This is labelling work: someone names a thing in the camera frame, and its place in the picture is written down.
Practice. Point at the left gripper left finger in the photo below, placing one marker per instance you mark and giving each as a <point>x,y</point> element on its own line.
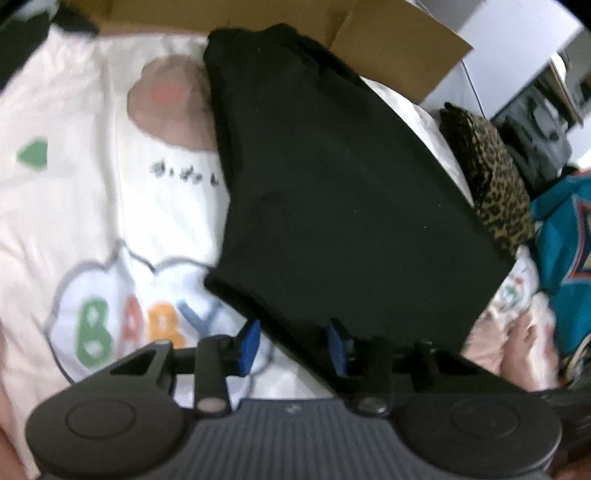
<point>217,358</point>

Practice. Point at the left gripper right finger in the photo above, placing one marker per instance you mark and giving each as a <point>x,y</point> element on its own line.
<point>365,366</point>

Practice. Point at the black knit sweater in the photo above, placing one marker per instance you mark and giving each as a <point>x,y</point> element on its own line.
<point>338,210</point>

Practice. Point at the white cartoon print bedsheet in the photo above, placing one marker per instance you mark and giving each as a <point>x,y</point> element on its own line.
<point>113,212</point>

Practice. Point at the leopard print garment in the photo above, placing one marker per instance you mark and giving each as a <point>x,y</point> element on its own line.
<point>499,194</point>

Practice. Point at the teal sports jersey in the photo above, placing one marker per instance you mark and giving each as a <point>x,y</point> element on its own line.
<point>562,255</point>

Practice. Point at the brown cardboard sheet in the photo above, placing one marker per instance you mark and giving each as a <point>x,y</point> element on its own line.
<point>392,42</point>

